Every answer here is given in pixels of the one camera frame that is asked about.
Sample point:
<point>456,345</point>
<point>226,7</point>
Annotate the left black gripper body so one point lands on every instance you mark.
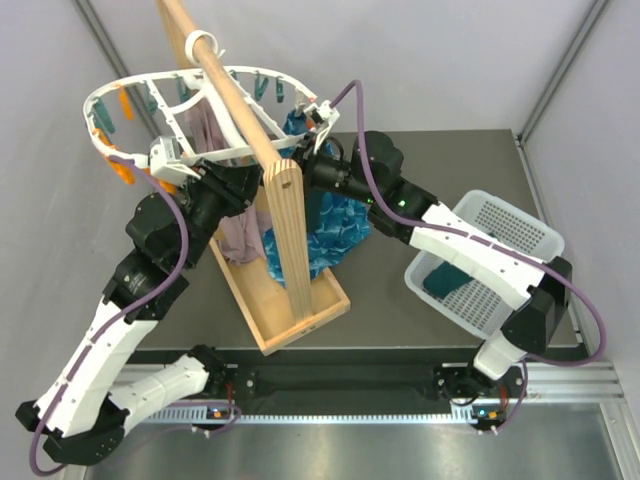
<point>215,196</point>

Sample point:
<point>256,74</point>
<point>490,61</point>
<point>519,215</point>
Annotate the dark teal sock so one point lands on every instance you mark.
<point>444,280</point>
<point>311,215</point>

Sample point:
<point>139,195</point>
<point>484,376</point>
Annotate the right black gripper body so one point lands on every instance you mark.
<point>325,172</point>

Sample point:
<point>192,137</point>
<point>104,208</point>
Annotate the white perforated plastic basket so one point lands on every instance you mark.
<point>493,241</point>

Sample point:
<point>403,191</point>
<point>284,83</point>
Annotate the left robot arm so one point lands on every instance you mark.
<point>83,417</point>

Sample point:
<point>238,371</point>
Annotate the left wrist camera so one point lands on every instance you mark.
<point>164,162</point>

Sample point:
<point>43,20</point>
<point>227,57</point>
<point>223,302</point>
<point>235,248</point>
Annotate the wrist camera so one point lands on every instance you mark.
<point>323,117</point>
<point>164,162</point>

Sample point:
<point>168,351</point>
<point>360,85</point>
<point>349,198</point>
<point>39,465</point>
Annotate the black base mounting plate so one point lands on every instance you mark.
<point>353,381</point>

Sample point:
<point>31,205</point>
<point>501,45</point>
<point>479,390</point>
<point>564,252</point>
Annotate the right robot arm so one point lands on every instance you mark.
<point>535,291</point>

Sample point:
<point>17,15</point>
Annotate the blue patterned cloth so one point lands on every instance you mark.
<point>341,224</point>

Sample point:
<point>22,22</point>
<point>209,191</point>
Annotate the wooden rod stand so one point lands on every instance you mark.
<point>276,315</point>

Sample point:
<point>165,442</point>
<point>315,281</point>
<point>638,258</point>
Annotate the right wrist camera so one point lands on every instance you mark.
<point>323,117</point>

